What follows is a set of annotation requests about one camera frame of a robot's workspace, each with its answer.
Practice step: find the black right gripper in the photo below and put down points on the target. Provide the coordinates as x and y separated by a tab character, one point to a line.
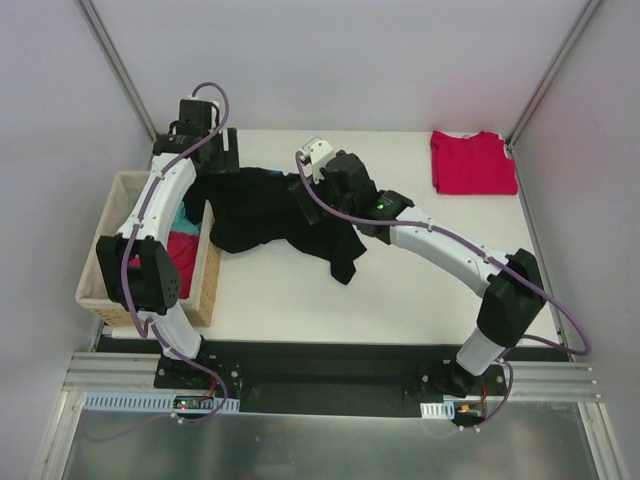
308	204

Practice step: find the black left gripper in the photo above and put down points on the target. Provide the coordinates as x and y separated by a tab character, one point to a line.
226	151

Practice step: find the black flower print t-shirt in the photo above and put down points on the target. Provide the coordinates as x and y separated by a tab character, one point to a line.
254	207

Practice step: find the wicker laundry basket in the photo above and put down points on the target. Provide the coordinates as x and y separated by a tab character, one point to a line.
91	292

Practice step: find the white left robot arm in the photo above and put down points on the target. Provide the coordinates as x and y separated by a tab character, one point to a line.
172	173

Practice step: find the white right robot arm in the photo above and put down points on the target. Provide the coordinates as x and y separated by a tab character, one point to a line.
508	285

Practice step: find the teal t-shirt in basket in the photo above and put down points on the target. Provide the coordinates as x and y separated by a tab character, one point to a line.
182	224

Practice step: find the red t-shirt in basket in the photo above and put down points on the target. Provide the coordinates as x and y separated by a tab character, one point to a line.
180	255

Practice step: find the folded red t-shirt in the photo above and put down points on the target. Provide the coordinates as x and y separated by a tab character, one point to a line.
474	165

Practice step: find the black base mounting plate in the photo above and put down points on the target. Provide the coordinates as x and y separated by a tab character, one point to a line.
388	381

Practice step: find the left aluminium frame post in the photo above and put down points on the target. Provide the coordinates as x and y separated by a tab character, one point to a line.
107	46

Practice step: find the aluminium frame post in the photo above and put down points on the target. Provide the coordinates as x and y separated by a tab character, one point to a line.
578	28
107	46

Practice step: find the aluminium front rail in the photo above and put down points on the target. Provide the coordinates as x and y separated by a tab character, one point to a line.
132	372

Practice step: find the left white cable duct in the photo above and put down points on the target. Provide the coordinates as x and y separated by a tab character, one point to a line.
159	403

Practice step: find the white cable duct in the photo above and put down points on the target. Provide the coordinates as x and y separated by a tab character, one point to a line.
159	403
450	410

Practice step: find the right white cable duct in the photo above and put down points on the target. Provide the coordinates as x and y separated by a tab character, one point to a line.
450	410

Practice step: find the right aluminium frame post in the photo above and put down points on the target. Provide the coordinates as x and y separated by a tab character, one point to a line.
578	28

